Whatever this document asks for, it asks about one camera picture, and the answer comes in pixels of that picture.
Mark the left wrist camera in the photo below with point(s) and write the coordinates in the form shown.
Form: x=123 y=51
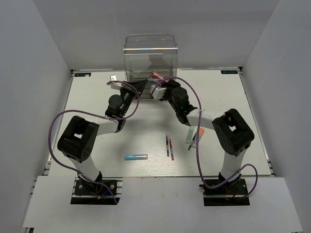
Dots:
x=114 y=83

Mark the blue eraser stick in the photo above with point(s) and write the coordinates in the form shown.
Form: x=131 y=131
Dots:
x=131 y=157

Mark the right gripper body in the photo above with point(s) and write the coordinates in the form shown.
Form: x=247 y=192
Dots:
x=170 y=87

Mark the right blue table label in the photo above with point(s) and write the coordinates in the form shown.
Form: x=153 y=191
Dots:
x=229 y=71

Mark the red pen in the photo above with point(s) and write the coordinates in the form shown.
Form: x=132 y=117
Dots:
x=170 y=148

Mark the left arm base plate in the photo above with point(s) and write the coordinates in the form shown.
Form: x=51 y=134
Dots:
x=82 y=194

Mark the green pen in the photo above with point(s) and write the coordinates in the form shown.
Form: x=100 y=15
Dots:
x=192 y=141

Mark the orange capped highlighter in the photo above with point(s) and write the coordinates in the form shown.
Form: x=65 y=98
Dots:
x=198 y=137

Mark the left blue table label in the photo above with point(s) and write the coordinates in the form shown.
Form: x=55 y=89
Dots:
x=87 y=74

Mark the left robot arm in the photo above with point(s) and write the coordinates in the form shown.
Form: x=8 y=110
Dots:
x=79 y=136

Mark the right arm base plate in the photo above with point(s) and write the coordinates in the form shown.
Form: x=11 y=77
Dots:
x=226 y=197

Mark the blue table label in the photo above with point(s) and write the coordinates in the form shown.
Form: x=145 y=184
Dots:
x=87 y=74
x=229 y=71

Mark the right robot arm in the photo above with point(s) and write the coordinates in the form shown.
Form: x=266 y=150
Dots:
x=233 y=133

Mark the purple pen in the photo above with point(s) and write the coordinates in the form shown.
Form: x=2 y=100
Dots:
x=167 y=146

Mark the pink capped clip jar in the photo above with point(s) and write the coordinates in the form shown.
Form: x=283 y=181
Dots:
x=155 y=75

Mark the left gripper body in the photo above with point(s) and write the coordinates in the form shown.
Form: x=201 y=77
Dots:
x=128 y=95

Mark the clear plastic drawer organizer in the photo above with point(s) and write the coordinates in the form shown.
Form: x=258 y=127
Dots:
x=147 y=53

